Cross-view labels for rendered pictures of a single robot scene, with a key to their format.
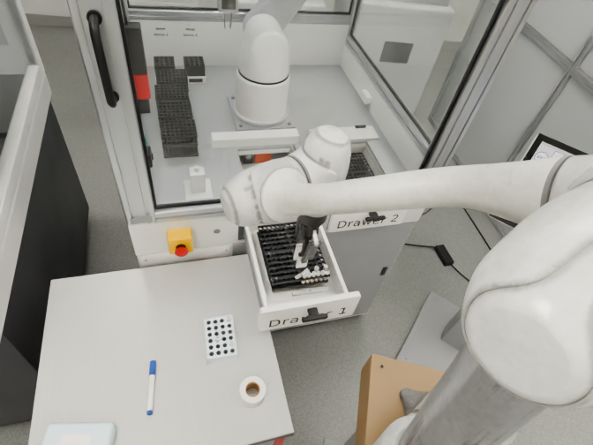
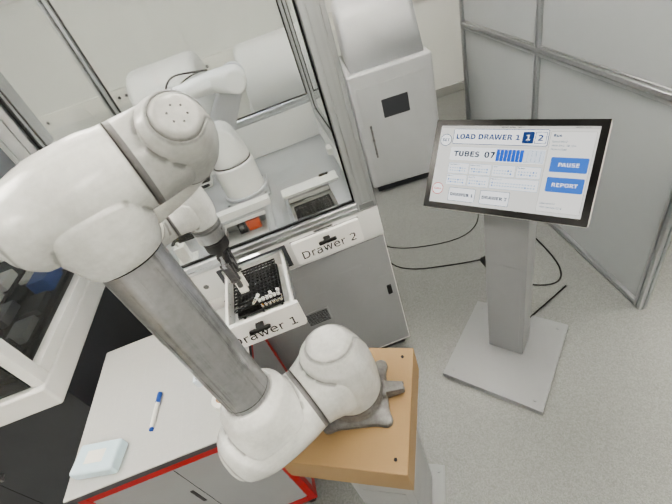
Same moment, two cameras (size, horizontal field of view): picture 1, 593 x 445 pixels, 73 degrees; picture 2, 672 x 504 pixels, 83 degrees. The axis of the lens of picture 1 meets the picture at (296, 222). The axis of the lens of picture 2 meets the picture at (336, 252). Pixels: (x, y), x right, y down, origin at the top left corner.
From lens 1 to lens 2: 76 cm
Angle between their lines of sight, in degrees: 19
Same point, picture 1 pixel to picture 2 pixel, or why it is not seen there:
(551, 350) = not seen: outside the picture
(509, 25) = (322, 52)
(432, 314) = (479, 322)
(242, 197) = not seen: hidden behind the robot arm
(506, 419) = (138, 311)
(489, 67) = (334, 88)
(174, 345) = (177, 379)
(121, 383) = (137, 412)
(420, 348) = (467, 357)
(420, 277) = (467, 291)
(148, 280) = not seen: hidden behind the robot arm
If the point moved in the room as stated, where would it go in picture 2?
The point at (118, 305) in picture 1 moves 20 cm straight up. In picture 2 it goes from (145, 359) to (113, 328)
